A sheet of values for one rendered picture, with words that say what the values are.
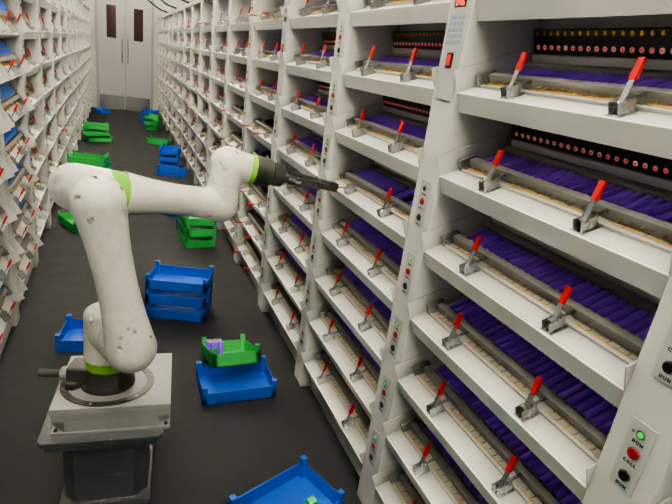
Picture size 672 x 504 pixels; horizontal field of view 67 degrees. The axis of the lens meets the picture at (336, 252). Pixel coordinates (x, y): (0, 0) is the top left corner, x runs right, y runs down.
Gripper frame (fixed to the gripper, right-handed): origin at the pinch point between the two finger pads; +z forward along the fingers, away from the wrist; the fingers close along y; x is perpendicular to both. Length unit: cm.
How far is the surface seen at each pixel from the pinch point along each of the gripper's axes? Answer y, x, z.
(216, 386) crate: -22, -97, -14
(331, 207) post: -16.0, -10.8, 11.3
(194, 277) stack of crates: -99, -81, -16
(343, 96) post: -15.9, 29.6, 3.8
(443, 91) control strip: 49, 36, 1
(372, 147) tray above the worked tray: 16.3, 17.2, 3.9
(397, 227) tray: 37.0, -1.3, 8.2
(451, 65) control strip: 51, 42, 0
